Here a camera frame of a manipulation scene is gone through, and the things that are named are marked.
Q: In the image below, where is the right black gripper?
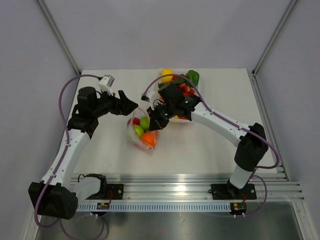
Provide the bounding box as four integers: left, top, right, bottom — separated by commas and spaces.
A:
147, 102, 177, 131

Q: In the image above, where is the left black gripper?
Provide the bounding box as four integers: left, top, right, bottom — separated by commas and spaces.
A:
92, 88, 138, 118

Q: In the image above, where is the green lime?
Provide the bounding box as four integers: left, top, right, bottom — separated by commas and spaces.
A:
139, 116, 150, 131

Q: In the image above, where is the orange fruit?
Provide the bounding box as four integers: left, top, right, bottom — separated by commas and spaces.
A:
140, 132, 156, 147

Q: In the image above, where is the green apple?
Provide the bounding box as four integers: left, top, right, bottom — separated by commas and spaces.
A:
133, 125, 145, 137

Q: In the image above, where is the clear zip top bag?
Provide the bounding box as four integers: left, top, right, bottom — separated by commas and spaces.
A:
126, 107, 159, 150

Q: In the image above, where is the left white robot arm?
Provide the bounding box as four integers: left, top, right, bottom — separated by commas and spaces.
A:
28, 86, 139, 220

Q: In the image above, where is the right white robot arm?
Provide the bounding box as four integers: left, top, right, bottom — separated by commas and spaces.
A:
141, 83, 269, 198

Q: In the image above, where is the red strawberry bunch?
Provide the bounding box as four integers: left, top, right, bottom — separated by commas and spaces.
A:
176, 73, 196, 97

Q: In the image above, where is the green leaf with stem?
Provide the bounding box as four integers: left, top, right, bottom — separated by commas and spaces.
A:
158, 76, 186, 89

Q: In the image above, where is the white plastic basket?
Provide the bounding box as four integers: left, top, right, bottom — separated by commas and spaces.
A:
147, 68, 201, 124

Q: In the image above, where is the yellow lemon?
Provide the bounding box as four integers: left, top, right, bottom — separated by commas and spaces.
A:
161, 68, 174, 84

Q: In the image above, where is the green bell pepper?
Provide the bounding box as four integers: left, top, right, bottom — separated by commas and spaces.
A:
185, 69, 200, 86

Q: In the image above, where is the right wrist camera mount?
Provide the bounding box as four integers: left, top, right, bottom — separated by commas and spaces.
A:
140, 90, 158, 103

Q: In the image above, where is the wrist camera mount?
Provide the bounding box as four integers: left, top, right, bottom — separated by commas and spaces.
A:
98, 75, 115, 96
140, 90, 158, 103

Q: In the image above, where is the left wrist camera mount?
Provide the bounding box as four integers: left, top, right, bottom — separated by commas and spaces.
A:
98, 75, 115, 96

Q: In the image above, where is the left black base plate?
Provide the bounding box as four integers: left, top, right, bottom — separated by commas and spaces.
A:
86, 183, 124, 200

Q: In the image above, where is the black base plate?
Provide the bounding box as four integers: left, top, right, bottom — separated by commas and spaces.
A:
86, 183, 124, 200
208, 183, 257, 200

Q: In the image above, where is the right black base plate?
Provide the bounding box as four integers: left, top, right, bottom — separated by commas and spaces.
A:
208, 183, 257, 200

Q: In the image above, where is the white slotted cable duct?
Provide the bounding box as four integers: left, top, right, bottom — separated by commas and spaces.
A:
76, 201, 231, 213

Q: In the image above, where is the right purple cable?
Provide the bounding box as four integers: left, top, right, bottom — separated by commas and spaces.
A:
141, 74, 280, 218

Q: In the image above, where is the purple cable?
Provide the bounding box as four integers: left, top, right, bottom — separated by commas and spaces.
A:
141, 74, 280, 218
33, 74, 110, 240

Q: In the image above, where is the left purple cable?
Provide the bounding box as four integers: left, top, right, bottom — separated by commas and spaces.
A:
33, 74, 110, 240

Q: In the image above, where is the aluminium mounting rail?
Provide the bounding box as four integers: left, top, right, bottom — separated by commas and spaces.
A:
105, 173, 305, 202

